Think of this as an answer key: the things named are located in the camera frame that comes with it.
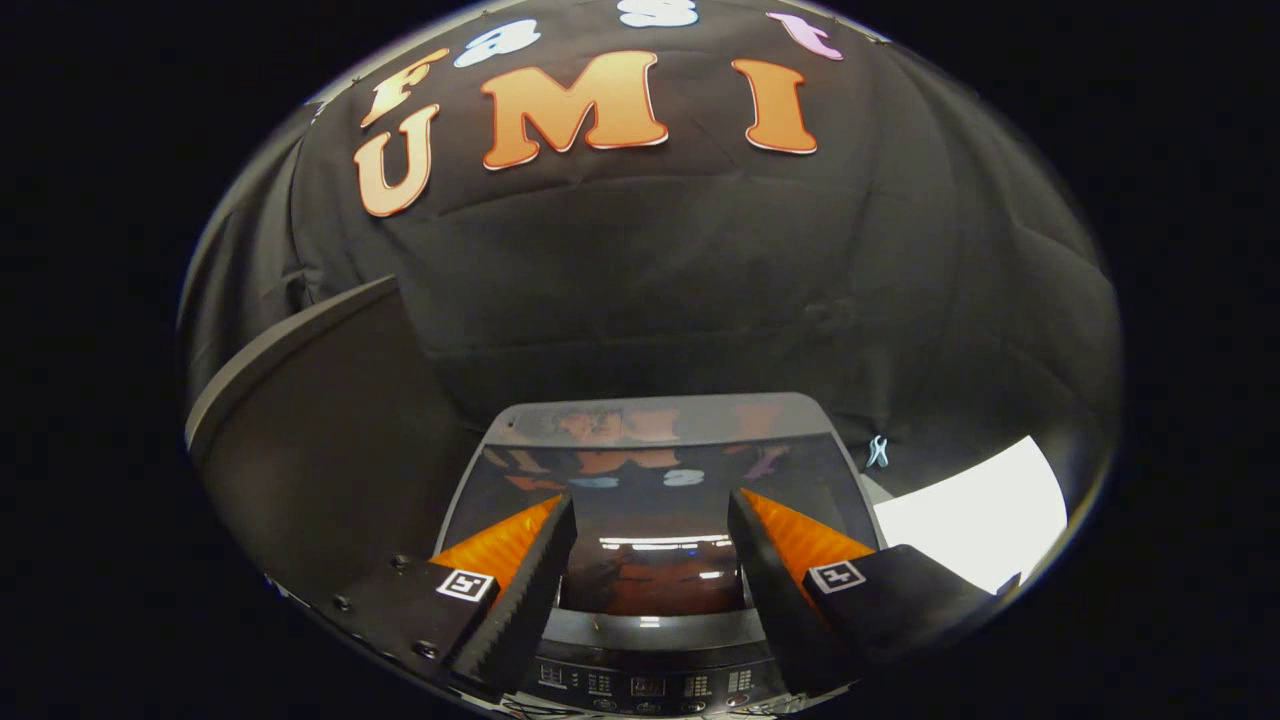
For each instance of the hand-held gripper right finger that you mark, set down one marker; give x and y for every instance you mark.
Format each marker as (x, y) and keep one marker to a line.
(770, 590)

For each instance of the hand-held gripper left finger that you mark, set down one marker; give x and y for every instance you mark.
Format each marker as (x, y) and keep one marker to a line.
(530, 600)

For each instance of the grey washing machine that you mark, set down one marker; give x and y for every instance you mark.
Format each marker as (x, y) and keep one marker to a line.
(650, 685)

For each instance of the dark glass washing machine lid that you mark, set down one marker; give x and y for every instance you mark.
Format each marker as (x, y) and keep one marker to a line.
(650, 500)

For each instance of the pale blue clip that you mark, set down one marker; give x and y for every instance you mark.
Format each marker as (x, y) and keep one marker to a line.
(877, 452)

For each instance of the white flat panel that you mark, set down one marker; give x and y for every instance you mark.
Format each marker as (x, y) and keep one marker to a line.
(980, 510)

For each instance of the grey table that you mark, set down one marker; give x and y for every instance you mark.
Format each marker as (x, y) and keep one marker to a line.
(320, 450)

